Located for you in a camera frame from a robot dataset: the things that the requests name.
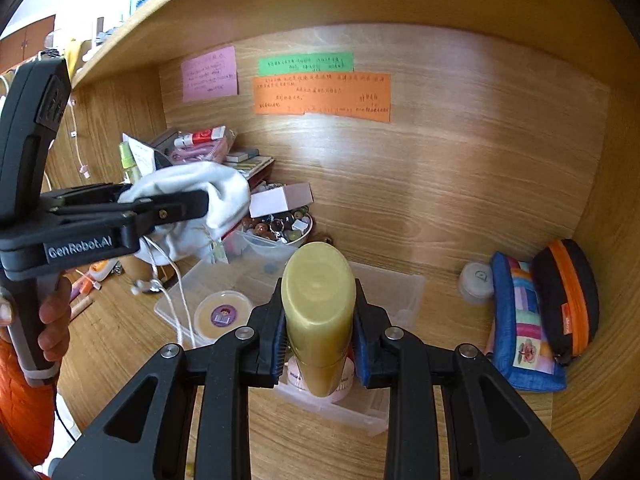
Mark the stack of notebooks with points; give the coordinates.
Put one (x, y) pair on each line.
(250, 162)

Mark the pink paper note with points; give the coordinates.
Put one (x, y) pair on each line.
(210, 75)

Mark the glass bowl of beads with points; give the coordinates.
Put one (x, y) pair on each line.
(280, 227)

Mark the brown wooden cabinet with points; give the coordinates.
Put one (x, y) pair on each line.
(25, 42)

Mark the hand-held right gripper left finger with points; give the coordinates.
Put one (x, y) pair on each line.
(277, 340)

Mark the white paper receipt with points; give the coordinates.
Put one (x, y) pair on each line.
(140, 155)

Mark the clear plastic storage box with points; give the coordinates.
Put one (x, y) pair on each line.
(395, 295)

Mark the yellow sunscreen bottle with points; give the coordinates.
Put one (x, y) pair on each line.
(317, 310)

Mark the black orange zipper case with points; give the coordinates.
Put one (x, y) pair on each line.
(582, 285)

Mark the green paper note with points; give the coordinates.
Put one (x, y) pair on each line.
(305, 63)

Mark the round white container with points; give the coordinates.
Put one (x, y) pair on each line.
(475, 282)

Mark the blue patterned pouch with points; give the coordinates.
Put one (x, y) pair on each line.
(505, 290)

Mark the wooden shelf board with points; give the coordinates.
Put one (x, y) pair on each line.
(300, 5)

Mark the green spray bottle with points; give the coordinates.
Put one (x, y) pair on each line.
(129, 165)

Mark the pink plastic packet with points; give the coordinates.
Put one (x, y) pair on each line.
(200, 154)

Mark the wooden desktop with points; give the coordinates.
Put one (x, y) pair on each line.
(440, 410)

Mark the small white box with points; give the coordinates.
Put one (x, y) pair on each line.
(270, 205)

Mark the orange capped pen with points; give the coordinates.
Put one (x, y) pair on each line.
(82, 290)

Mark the person's left hand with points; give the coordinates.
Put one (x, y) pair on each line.
(55, 320)

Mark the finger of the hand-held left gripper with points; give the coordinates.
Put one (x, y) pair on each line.
(85, 194)
(170, 207)

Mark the person's left forearm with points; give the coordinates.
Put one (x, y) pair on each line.
(25, 410)

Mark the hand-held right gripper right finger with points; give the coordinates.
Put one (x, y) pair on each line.
(362, 355)

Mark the red white tube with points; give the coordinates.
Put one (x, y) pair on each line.
(200, 136)

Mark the orange paper note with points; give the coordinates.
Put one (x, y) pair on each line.
(320, 97)

